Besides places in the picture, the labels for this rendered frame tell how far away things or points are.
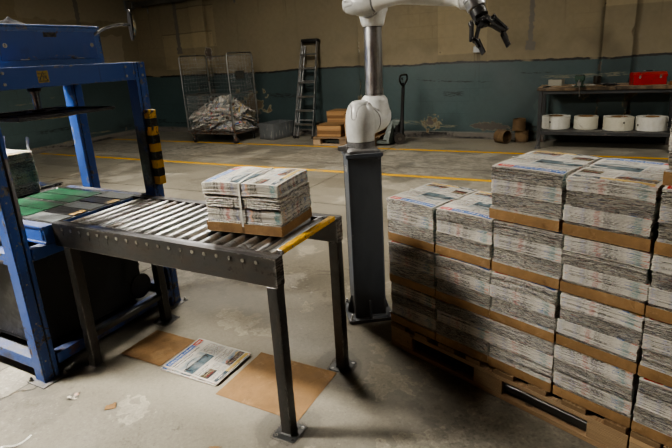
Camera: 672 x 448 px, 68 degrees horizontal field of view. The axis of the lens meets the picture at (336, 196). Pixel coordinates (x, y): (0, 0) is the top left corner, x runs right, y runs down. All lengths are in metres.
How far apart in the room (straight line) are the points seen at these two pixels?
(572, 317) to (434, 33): 7.44
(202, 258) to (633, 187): 1.59
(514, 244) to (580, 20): 6.86
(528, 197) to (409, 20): 7.44
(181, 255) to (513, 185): 1.38
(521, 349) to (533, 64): 6.90
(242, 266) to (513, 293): 1.11
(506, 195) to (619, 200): 0.41
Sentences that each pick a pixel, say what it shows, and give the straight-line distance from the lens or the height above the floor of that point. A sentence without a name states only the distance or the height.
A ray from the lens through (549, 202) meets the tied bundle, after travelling 2.01.
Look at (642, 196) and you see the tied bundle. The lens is 1.89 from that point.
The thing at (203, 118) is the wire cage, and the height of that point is 0.48.
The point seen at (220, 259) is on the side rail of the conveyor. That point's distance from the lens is 2.04.
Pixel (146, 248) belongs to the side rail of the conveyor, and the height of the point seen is 0.75.
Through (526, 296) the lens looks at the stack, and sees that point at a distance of 2.17.
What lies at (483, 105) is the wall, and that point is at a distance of 8.96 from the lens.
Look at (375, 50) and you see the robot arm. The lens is 2.86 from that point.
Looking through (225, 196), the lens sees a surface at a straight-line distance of 2.16.
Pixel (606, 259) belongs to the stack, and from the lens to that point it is 1.99.
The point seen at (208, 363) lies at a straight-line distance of 2.80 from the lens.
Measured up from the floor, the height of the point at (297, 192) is 0.96.
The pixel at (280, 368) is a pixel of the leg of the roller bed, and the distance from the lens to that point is 2.11.
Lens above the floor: 1.51
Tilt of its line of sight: 16 degrees down
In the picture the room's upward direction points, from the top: 3 degrees counter-clockwise
